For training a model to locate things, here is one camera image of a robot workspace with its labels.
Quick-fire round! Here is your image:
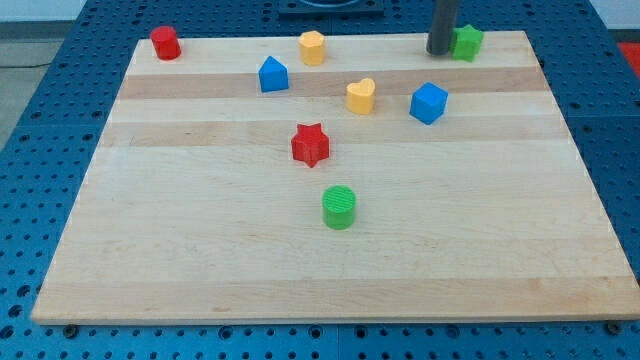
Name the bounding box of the blue house-shaped block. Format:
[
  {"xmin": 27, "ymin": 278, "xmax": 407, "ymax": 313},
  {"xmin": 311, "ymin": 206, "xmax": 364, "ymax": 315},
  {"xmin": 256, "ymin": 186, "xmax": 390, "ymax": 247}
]
[{"xmin": 258, "ymin": 56, "xmax": 289, "ymax": 93}]

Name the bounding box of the green cylinder block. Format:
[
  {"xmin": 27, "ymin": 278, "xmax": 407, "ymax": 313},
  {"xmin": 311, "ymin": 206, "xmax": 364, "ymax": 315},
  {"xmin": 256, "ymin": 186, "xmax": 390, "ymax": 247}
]
[{"xmin": 322, "ymin": 185, "xmax": 356, "ymax": 230}]

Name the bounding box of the red object at right edge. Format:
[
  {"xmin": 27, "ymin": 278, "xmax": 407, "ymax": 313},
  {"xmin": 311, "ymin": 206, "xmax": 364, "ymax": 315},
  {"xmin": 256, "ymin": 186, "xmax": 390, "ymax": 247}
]
[{"xmin": 617, "ymin": 42, "xmax": 640, "ymax": 77}]

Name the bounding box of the blue cube block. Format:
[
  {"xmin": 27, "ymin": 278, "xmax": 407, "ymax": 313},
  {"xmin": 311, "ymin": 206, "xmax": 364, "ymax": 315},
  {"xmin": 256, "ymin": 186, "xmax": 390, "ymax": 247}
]
[{"xmin": 409, "ymin": 82, "xmax": 448, "ymax": 125}]

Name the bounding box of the yellow hexagon block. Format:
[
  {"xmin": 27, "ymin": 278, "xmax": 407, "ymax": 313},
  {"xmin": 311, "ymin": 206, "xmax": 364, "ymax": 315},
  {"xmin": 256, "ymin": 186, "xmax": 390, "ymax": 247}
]
[{"xmin": 298, "ymin": 30, "xmax": 326, "ymax": 66}]

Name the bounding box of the red star block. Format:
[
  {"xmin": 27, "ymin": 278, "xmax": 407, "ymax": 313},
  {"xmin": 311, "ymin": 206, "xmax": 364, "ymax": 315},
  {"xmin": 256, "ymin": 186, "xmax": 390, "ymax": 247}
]
[{"xmin": 291, "ymin": 123, "xmax": 330, "ymax": 168}]

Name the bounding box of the red cylinder block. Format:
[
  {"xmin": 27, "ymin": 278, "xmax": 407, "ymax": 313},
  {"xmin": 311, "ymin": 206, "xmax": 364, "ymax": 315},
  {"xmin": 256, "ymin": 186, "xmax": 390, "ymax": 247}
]
[{"xmin": 150, "ymin": 25, "xmax": 181, "ymax": 60}]

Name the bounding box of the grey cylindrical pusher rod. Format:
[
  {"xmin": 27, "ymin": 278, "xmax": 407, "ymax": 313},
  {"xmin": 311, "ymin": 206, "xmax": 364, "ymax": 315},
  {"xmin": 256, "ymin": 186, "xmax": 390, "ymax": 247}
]
[{"xmin": 426, "ymin": 0, "xmax": 461, "ymax": 56}]

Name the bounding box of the wooden board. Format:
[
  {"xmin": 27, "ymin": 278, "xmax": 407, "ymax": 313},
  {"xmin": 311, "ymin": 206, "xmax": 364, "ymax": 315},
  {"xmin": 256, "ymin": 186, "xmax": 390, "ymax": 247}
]
[{"xmin": 31, "ymin": 31, "xmax": 639, "ymax": 325}]

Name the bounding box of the green star block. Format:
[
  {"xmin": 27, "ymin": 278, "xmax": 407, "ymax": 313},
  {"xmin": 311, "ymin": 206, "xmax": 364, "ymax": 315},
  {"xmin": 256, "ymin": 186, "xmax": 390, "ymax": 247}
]
[{"xmin": 450, "ymin": 24, "xmax": 484, "ymax": 62}]

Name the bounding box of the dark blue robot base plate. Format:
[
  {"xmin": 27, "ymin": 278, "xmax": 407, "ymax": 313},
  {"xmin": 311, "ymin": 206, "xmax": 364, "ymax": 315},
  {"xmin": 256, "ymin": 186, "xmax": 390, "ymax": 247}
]
[{"xmin": 276, "ymin": 0, "xmax": 384, "ymax": 17}]

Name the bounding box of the yellow heart block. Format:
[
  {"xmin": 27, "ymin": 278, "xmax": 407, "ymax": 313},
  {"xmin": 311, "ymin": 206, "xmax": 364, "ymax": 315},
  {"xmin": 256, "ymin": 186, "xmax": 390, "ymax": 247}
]
[{"xmin": 346, "ymin": 78, "xmax": 376, "ymax": 115}]

